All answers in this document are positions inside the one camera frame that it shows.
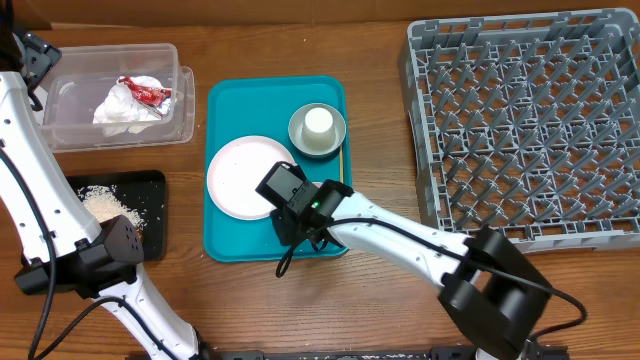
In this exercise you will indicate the grey dish rack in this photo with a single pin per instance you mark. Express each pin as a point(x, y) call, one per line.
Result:
point(528, 124)

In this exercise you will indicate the wooden chopstick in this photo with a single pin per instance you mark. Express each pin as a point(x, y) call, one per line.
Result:
point(341, 163)

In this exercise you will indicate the black tray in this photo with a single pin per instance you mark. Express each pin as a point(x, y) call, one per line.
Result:
point(145, 192)

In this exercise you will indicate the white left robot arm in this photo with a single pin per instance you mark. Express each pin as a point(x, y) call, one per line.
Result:
point(64, 247)

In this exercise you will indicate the pile of white rice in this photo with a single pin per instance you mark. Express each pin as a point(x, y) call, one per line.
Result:
point(101, 201)

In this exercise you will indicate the red snack wrapper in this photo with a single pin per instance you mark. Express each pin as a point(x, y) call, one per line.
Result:
point(156, 99)

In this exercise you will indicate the white paper cup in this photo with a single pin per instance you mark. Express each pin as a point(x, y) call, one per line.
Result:
point(318, 131)

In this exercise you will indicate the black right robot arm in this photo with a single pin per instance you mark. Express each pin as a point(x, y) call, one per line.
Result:
point(490, 290)

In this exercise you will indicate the white tissue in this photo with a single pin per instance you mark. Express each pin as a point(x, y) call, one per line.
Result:
point(120, 107)

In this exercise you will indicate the teal serving tray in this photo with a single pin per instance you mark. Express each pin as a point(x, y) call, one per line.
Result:
point(263, 107)

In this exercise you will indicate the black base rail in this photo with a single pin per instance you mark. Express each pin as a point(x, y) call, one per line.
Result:
point(458, 352)

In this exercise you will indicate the clear plastic bin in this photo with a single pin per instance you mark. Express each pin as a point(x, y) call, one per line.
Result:
point(81, 80)

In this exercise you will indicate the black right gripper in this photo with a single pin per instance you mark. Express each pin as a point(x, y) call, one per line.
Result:
point(290, 226)

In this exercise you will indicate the grey bowl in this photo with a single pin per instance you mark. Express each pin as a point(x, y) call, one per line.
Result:
point(295, 131)

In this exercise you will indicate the white napkin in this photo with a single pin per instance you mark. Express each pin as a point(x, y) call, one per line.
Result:
point(143, 99)

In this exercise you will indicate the large white plate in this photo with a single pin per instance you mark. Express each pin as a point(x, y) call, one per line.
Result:
point(237, 169)

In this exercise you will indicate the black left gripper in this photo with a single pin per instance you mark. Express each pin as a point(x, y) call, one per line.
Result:
point(42, 57)

